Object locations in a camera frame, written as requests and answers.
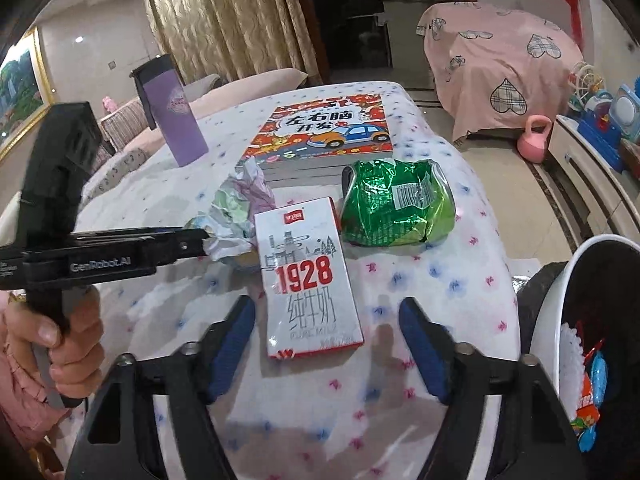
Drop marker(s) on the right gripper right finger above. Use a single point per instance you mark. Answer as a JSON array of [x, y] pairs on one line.
[[505, 411]]

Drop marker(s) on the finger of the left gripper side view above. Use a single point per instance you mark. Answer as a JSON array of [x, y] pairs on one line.
[[159, 244]]

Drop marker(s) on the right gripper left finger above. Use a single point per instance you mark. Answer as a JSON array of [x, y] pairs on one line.
[[143, 402]]

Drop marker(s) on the paper trash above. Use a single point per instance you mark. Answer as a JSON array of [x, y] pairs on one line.
[[230, 219]]

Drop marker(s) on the white 1928 milk carton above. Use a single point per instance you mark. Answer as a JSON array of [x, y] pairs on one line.
[[305, 279]]

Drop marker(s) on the white trash bin black liner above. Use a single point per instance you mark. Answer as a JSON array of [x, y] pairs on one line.
[[581, 319]]

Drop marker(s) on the left hand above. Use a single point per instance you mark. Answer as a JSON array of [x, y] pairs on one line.
[[76, 356]]

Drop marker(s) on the pink sofa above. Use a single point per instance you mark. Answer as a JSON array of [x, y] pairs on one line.
[[140, 148]]

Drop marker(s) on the purple tumbler bottle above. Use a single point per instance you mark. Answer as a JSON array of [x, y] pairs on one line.
[[165, 106]]

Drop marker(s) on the framed landscape painting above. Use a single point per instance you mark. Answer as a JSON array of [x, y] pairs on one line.
[[26, 92]]

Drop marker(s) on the white floral tablecloth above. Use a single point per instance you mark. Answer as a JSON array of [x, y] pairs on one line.
[[327, 388]]

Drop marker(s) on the orange children's book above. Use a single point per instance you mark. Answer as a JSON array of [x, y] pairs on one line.
[[321, 137]]

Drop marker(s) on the green foil snack bag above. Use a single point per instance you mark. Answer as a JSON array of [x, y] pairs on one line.
[[388, 202]]

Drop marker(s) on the beige curtain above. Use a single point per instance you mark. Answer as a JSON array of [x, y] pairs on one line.
[[233, 38]]

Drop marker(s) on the white TV cabinet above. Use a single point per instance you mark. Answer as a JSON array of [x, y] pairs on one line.
[[593, 198]]

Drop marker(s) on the pink kettlebell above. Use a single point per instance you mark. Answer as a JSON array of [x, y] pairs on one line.
[[532, 144]]

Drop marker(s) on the blue toy machine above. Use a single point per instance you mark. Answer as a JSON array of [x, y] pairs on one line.
[[608, 120]]

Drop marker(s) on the pink cloth covered furniture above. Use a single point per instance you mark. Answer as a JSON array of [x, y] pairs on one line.
[[493, 68]]

